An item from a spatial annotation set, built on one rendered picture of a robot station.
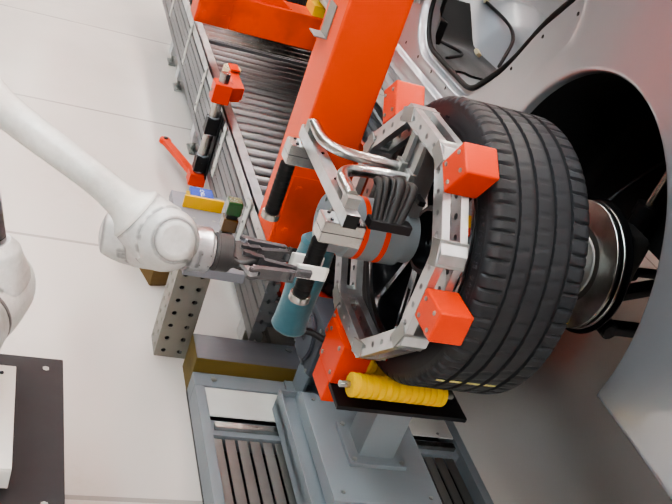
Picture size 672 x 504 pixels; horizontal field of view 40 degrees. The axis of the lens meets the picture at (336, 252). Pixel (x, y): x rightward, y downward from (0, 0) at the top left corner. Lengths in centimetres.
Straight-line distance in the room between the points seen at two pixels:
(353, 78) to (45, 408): 109
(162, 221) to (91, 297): 155
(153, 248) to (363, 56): 101
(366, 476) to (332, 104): 95
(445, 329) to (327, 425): 76
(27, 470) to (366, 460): 85
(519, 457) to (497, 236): 141
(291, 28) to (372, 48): 203
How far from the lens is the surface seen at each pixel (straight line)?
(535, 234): 185
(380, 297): 225
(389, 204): 178
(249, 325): 285
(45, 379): 221
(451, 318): 176
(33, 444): 205
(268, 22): 433
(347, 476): 233
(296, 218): 250
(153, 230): 151
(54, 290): 305
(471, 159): 177
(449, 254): 179
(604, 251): 224
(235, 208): 238
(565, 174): 195
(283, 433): 254
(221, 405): 263
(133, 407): 266
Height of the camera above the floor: 169
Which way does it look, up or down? 27 degrees down
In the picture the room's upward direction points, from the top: 21 degrees clockwise
